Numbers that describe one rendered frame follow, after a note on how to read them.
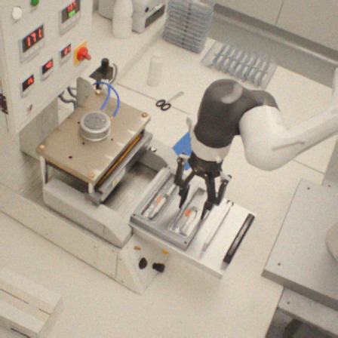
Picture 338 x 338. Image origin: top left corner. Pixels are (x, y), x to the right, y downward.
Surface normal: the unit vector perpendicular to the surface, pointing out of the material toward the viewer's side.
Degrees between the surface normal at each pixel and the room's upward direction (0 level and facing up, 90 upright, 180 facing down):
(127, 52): 0
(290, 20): 90
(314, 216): 3
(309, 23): 90
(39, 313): 2
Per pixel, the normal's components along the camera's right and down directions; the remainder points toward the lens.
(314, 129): 0.12, 0.41
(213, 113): -0.39, 0.55
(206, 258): 0.13, -0.63
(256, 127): -0.58, -0.47
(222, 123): -0.07, 0.74
